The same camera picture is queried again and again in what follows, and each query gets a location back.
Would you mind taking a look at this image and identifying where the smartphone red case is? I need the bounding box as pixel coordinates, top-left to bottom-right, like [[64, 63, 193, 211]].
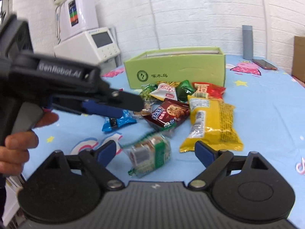
[[252, 59, 277, 70]]

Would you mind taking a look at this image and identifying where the red fried snack bag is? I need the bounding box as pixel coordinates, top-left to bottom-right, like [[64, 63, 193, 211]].
[[192, 82, 226, 99]]

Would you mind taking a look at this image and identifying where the white water purifier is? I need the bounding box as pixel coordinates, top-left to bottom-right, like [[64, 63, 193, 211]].
[[54, 27, 120, 73]]

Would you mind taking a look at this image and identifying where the grey cylindrical bottle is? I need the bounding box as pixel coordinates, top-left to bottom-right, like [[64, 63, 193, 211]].
[[242, 25, 253, 60]]

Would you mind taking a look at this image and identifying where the brown pastry clear packet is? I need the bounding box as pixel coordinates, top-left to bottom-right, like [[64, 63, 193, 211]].
[[132, 100, 161, 119]]

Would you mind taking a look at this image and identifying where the clear cracker packet green band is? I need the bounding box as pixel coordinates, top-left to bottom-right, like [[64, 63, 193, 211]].
[[121, 132, 172, 177]]

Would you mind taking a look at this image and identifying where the brown cardboard box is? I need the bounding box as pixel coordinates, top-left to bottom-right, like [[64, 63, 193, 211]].
[[292, 36, 305, 82]]

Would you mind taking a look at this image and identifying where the dark green candy packet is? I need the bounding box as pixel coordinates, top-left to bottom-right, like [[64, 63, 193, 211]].
[[175, 80, 195, 102]]

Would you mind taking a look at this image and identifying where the dark brown cookie packet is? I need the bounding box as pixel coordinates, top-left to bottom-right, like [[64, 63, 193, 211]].
[[143, 98, 190, 131]]

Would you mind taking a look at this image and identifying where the blue candy packet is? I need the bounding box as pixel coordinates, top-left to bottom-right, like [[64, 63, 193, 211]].
[[102, 110, 137, 133]]

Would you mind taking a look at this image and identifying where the yellow patterned snack packet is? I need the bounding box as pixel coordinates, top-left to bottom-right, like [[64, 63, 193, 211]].
[[157, 81, 180, 87]]

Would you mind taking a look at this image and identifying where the green peas snack packet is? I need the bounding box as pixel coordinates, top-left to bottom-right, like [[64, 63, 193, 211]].
[[140, 84, 158, 101]]

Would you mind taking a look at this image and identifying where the yellow chips bag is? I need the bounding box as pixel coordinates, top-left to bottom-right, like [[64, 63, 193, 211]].
[[179, 96, 243, 152]]

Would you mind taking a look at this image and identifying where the blue cartoon tablecloth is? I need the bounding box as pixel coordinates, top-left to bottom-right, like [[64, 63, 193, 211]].
[[30, 53, 305, 220]]

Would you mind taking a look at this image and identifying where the green cardboard box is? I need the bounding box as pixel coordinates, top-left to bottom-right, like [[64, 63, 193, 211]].
[[125, 47, 226, 89]]

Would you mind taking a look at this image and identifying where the white triangular snack packet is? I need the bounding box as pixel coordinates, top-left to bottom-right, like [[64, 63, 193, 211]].
[[150, 83, 177, 101]]

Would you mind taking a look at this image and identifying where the person's left hand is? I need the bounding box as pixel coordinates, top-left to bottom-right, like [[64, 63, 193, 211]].
[[0, 111, 59, 177]]

